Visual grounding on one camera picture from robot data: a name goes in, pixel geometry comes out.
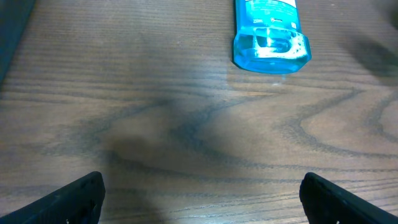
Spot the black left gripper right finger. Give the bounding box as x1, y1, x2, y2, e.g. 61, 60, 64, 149
299, 172, 397, 224

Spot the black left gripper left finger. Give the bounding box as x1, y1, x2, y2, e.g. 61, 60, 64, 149
1, 171, 106, 224

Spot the teal Listerine mouthwash bottle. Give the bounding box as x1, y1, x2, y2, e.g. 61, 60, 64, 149
233, 0, 312, 74

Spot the grey plastic shopping basket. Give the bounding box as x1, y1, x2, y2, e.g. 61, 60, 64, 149
0, 0, 35, 82

